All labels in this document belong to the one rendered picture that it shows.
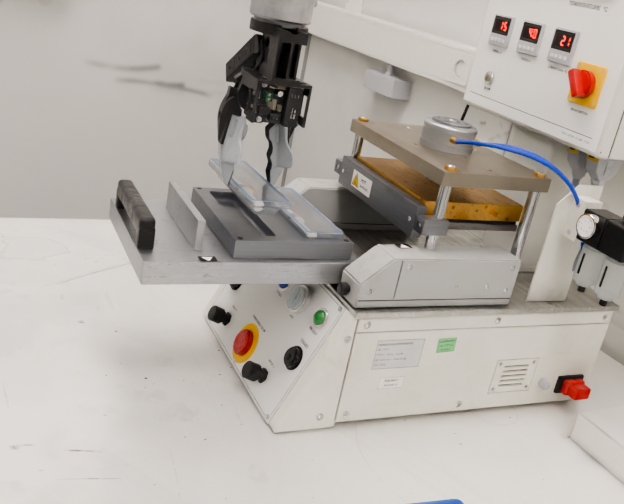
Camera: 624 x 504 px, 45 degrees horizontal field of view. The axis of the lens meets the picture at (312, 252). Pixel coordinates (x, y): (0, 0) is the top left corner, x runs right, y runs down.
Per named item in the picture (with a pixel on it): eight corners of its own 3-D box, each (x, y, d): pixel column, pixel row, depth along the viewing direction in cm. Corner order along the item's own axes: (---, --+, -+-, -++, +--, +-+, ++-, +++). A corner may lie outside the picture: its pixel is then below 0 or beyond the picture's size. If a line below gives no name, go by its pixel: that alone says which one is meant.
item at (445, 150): (462, 181, 131) (482, 108, 127) (585, 252, 106) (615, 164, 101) (340, 173, 121) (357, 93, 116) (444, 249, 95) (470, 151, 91)
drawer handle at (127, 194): (129, 206, 103) (132, 178, 101) (153, 249, 90) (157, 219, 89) (114, 205, 102) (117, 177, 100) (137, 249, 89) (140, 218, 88)
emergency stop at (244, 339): (237, 348, 113) (251, 327, 112) (246, 362, 109) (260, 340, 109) (229, 345, 112) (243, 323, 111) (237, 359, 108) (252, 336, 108)
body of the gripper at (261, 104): (247, 128, 89) (264, 24, 85) (226, 110, 96) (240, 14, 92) (306, 133, 92) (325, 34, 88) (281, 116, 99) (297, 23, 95)
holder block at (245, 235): (293, 207, 116) (296, 191, 115) (350, 260, 99) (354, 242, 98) (190, 202, 109) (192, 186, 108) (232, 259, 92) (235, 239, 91)
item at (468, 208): (440, 185, 126) (454, 130, 122) (523, 235, 107) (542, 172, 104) (350, 180, 118) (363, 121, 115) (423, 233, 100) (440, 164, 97)
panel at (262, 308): (205, 316, 123) (266, 222, 121) (268, 424, 99) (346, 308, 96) (195, 312, 122) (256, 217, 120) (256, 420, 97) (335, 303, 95)
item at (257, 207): (206, 172, 107) (208, 157, 106) (243, 175, 109) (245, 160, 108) (247, 218, 91) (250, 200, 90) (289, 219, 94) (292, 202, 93)
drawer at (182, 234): (297, 227, 119) (306, 181, 116) (359, 289, 101) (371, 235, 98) (108, 222, 106) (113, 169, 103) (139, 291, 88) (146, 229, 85)
